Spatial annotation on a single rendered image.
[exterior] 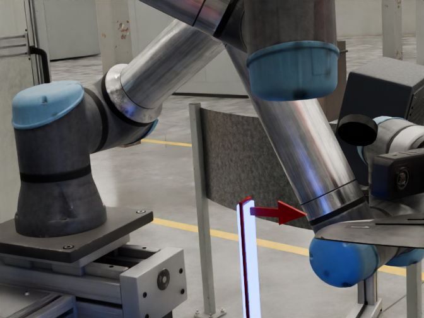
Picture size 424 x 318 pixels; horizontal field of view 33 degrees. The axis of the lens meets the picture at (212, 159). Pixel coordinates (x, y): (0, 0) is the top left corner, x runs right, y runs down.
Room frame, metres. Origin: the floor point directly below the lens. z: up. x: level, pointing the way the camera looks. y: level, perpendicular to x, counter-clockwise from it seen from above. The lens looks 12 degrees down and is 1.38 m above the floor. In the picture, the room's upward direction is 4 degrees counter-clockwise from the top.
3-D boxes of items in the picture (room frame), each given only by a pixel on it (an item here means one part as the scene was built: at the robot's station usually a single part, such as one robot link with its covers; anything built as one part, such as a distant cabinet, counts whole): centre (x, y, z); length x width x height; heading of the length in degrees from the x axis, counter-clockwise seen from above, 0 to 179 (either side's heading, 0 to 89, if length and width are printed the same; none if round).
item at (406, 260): (0.93, -0.24, 1.08); 0.11 x 0.08 x 0.11; 142
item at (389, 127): (0.95, -0.25, 1.17); 0.11 x 0.08 x 0.09; 11
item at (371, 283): (1.17, -0.25, 0.96); 0.03 x 0.03 x 0.20; 64
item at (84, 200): (1.18, 0.26, 1.09); 0.15 x 0.15 x 0.10
